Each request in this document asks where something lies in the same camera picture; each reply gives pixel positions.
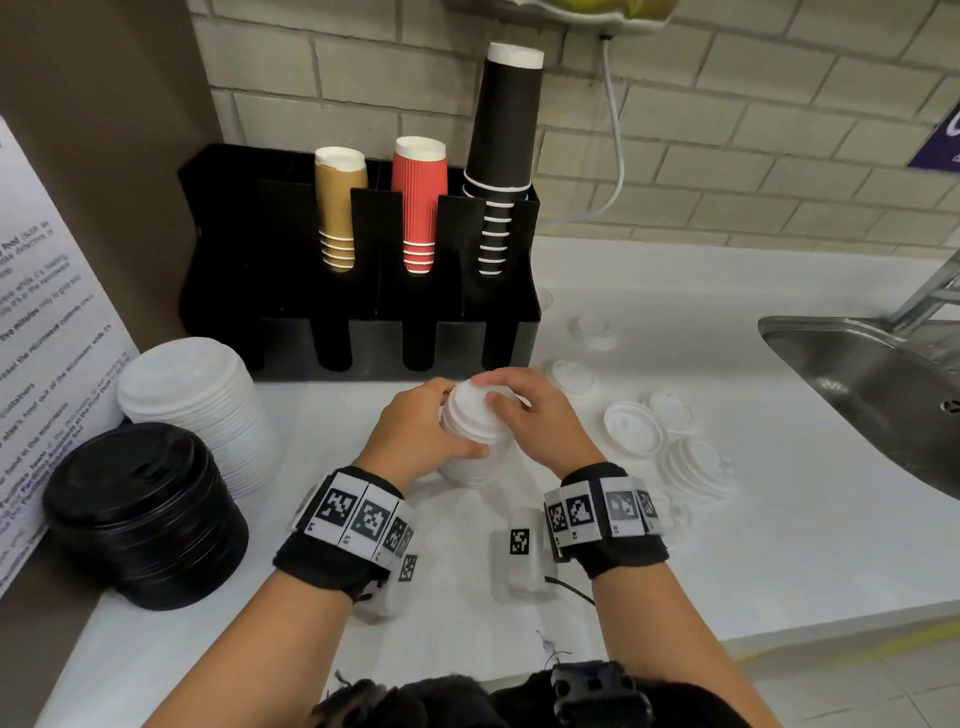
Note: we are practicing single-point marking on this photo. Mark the person's left hand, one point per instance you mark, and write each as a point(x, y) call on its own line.
point(405, 435)

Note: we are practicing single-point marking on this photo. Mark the person's right hand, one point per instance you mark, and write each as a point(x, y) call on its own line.
point(555, 427)

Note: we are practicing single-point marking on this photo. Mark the stack of white lids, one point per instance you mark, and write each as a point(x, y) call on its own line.
point(465, 412)
point(184, 382)

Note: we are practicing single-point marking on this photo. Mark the pile of white cup lids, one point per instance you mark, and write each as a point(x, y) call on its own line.
point(634, 427)

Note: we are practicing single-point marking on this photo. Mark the black cup and lid organizer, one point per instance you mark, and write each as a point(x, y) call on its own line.
point(247, 262)

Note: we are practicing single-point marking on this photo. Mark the stack of black lids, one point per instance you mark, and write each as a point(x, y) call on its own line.
point(131, 480)

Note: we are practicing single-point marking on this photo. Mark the person's right forearm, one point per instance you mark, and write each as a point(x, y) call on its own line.
point(667, 645)

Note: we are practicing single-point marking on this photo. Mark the person's left forearm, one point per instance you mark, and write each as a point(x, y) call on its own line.
point(255, 660)

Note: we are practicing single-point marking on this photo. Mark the right marker wristband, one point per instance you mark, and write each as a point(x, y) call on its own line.
point(607, 517)

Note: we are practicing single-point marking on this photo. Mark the stack of red paper cups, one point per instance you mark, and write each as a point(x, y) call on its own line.
point(418, 195)

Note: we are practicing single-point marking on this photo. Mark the stack of gold paper cups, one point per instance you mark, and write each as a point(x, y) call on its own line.
point(340, 195)

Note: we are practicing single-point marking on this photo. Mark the stack of black paper cups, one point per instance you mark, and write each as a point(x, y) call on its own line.
point(504, 112)

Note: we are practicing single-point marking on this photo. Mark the steel sink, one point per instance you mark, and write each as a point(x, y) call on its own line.
point(885, 382)

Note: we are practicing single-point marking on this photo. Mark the microwave safety poster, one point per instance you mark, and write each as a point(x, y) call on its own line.
point(52, 337)

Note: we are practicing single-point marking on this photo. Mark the steel faucet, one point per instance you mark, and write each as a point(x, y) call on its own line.
point(934, 292)

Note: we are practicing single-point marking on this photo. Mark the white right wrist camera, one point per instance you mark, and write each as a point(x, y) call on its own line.
point(517, 570)

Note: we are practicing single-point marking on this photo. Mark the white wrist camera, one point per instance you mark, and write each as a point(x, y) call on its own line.
point(390, 600)
point(517, 570)

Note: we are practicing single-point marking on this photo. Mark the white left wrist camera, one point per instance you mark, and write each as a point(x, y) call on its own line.
point(390, 600)

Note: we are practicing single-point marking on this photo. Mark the black chest camera mount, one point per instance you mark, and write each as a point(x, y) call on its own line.
point(592, 682)

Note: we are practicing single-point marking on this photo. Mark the steel wall dispenser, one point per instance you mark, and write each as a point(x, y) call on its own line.
point(525, 9)

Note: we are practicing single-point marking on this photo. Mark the purple wall sign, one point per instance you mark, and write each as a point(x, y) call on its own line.
point(941, 142)

